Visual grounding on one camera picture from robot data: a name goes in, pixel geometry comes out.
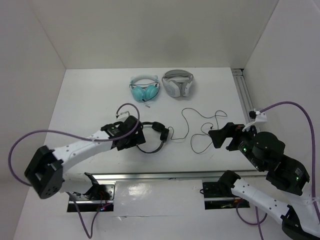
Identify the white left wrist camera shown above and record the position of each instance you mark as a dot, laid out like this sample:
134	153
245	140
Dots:
123	114

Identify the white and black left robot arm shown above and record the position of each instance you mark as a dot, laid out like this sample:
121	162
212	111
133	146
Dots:
47	167

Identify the black on-ear headphones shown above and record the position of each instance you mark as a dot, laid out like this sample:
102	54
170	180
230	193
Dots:
162	133

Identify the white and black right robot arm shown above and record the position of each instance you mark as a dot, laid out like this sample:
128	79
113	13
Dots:
298	218

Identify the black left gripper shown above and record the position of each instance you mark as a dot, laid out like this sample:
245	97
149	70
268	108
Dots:
138	138

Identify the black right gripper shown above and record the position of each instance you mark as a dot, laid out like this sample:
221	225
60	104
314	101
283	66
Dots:
218	135

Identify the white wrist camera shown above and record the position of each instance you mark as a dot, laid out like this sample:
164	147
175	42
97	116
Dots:
257	119
123	114

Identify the aluminium side rail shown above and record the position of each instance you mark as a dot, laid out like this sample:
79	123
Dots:
243	92

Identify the teal cat-ear headphones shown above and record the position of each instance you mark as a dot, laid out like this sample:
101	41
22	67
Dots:
146	91

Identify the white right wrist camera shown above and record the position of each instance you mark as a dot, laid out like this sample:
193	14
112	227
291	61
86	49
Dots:
257	119

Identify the white grey gaming headset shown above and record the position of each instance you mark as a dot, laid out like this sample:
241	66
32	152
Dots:
178	82

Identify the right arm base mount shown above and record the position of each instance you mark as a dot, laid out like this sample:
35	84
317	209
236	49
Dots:
216	199

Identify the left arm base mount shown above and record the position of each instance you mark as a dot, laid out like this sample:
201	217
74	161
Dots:
100	197

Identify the aluminium front rail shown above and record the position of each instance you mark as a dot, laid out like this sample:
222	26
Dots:
159	176

